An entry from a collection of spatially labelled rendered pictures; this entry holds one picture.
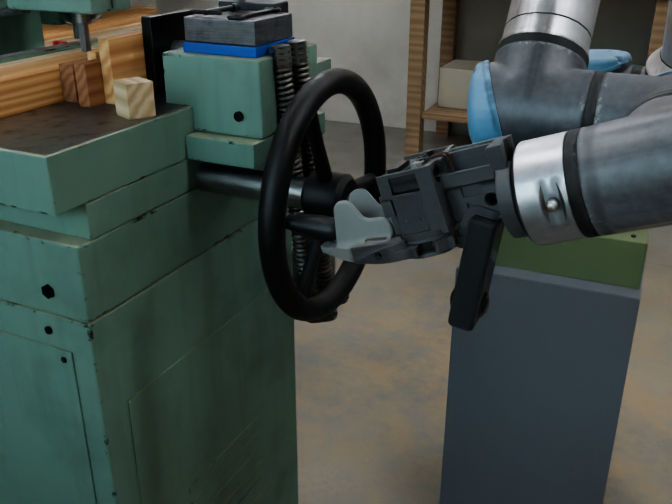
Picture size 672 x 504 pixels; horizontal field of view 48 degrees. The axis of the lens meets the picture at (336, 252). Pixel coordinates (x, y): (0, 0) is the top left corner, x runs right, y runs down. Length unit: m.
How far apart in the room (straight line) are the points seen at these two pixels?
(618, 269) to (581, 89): 0.63
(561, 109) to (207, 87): 0.40
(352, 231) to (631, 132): 0.26
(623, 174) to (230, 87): 0.47
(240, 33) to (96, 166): 0.22
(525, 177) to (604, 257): 0.70
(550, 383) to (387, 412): 0.60
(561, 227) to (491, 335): 0.75
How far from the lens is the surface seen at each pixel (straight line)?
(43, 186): 0.78
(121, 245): 0.86
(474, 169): 0.65
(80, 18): 1.02
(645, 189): 0.61
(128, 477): 0.98
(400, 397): 1.94
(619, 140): 0.61
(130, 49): 0.97
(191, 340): 1.01
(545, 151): 0.63
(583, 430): 1.43
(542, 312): 1.33
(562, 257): 1.32
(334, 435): 1.81
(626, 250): 1.30
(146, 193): 0.87
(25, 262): 0.87
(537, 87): 0.74
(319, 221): 0.74
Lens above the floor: 1.11
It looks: 24 degrees down
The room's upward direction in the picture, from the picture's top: straight up
